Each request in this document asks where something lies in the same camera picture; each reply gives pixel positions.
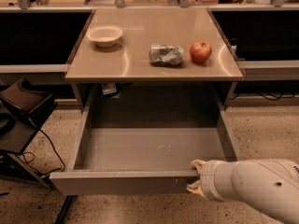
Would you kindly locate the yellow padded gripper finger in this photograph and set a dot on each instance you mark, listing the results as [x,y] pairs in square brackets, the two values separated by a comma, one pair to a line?
[198,165]
[195,188]

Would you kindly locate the grey top drawer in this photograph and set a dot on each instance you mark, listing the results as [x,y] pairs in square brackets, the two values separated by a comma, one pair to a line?
[145,140]

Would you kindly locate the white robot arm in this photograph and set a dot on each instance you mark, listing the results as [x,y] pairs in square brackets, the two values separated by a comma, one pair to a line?
[270,186]

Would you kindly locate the small packet inside drawer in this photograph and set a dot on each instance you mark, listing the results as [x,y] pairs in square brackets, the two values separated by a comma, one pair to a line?
[111,89]

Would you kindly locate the grey drawer cabinet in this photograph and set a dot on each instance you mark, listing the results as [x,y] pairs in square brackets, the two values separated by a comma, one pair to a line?
[149,44]

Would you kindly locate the red apple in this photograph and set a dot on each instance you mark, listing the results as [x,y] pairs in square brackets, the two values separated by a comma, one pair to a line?
[200,51]

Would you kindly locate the crumpled silver chip bag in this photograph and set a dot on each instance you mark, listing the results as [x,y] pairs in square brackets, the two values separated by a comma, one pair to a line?
[165,54]

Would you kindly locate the white paper bowl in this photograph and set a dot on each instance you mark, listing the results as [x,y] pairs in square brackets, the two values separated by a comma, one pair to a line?
[105,36]

